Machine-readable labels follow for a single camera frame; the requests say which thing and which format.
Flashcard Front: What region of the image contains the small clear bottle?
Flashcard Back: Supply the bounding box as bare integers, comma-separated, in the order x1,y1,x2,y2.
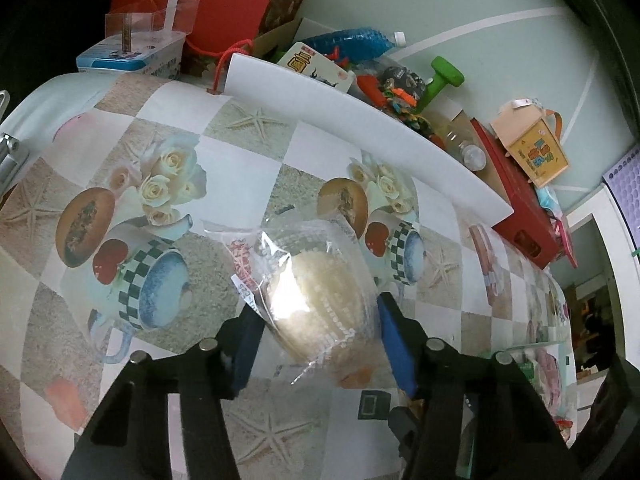
440,120,487,171

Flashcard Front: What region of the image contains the light blue wet wipes pack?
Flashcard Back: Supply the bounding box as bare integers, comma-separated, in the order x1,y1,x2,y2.
537,187,564,217

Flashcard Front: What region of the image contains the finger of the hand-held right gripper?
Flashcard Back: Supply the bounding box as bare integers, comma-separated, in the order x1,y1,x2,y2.
387,405,427,461

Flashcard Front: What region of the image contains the red patterned flat box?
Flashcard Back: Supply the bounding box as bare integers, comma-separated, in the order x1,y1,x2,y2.
552,212,579,269

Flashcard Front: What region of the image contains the patterned checkered tablecloth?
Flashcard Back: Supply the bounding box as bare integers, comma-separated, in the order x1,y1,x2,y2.
0,72,581,480

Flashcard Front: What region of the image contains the grey metal bracket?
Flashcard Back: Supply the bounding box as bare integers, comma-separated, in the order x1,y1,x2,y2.
0,90,27,196

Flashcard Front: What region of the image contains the red cardboard box with slot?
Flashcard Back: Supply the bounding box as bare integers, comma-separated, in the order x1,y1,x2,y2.
467,117,562,272

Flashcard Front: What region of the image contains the bread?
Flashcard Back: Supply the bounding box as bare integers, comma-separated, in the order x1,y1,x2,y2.
205,212,382,387

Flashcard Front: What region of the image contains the white tray with teal rim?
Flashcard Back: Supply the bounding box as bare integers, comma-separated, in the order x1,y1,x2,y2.
502,340,579,451

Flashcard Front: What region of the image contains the green dumbbell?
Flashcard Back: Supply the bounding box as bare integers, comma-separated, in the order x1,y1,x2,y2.
417,56,465,112

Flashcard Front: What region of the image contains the purple perforated basket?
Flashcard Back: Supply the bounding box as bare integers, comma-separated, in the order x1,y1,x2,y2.
602,142,640,202

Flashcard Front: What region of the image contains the yellow gift box with handle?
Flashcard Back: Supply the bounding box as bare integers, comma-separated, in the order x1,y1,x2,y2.
490,99,571,189

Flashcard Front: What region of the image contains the white printed card box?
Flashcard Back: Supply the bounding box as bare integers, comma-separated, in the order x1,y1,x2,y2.
277,40,357,94

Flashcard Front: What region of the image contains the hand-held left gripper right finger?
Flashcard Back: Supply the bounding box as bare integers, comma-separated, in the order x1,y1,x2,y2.
377,291,585,480

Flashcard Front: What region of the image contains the pink snack packet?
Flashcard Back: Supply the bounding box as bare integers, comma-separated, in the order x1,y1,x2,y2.
531,352,567,412

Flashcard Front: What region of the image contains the blue bottle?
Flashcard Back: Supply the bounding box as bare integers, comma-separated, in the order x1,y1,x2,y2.
300,30,407,59

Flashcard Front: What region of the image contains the white foam board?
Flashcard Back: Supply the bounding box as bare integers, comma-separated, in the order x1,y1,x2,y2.
225,52,516,229

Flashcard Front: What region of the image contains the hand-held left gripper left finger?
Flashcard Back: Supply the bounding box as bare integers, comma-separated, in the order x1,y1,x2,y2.
60,302,267,480

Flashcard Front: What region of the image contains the white shelf unit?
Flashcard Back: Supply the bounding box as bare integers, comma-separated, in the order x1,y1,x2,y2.
565,185,640,362

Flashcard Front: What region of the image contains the red gift box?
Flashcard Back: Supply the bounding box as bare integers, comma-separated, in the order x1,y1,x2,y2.
109,0,306,78

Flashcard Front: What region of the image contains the pile of colourful toys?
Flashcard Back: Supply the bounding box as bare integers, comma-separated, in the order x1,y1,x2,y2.
357,57,437,137

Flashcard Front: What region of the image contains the clear plastic box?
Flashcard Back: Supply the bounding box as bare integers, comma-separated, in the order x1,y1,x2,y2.
105,0,201,44

